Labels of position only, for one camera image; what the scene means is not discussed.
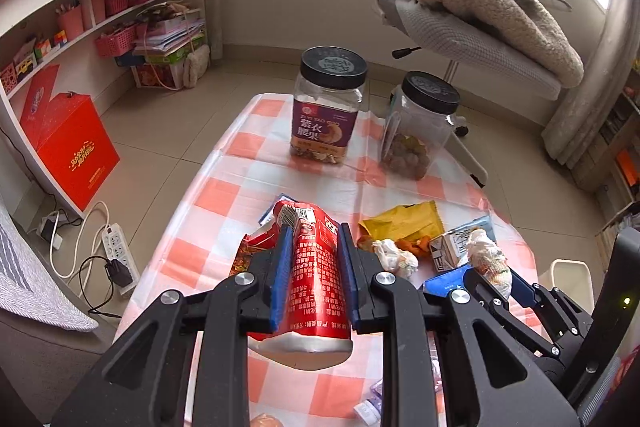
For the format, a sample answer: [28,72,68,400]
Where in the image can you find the purple label plastic jar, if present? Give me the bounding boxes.
[290,47,368,168]

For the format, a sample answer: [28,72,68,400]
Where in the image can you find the orange white checked tablecloth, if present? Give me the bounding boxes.
[112,93,538,427]

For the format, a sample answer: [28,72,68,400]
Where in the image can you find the grey striped cloth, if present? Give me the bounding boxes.
[0,197,101,333]

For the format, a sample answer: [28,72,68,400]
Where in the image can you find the black power adapter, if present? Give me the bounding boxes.
[105,259,133,288]

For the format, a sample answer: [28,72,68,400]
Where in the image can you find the wooden desk shelf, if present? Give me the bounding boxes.
[570,72,640,233]

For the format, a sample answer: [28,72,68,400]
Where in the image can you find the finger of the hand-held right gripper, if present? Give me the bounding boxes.
[510,274,596,350]
[422,266,556,358]

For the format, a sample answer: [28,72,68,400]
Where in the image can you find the purple white wrapper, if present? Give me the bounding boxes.
[352,379,387,425]

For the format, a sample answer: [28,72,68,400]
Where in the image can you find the red gift box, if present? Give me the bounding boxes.
[20,64,121,212]

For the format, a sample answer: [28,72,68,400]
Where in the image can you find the grey white office chair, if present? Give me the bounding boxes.
[367,0,576,188]

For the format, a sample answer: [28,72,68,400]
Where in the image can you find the white plastic bin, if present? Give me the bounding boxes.
[550,259,596,308]

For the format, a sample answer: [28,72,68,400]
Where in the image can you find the clear plastic nut jar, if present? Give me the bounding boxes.
[380,71,461,180]

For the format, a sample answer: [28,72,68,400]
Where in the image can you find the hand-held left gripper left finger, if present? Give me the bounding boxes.
[50,224,296,427]

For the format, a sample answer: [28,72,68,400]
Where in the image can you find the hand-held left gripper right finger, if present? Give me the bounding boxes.
[337,223,583,427]

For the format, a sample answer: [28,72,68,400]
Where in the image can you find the blue white wrapper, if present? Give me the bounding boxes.
[259,193,292,228]

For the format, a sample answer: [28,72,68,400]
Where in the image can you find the white power strip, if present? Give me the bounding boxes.
[101,224,138,293]

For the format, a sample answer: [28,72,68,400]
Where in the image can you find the beige fleece blanket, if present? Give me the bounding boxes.
[412,0,586,88]

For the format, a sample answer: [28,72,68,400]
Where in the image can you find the red snack packet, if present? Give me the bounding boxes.
[230,199,356,368]

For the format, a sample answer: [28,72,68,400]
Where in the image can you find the stack of papers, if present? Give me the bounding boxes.
[132,2,207,55]

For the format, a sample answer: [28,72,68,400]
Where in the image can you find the orange box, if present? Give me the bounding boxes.
[616,149,640,188]

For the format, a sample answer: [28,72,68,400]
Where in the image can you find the white charger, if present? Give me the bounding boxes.
[39,214,63,250]

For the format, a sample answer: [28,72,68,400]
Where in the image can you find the stained white tissue wad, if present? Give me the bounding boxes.
[465,229,513,298]

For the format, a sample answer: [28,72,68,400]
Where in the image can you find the floral storage box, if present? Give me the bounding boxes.
[131,52,193,90]

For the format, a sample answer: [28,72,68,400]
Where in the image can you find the beige curtain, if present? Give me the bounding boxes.
[542,0,636,168]

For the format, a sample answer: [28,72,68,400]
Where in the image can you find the blue grey milk carton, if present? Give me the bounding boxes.
[429,227,481,270]

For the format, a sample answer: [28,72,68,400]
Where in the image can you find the pink pen holder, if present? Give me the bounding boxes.
[56,4,85,40]

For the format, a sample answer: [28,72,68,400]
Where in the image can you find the yellow snack packet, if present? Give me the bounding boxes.
[360,202,446,248]

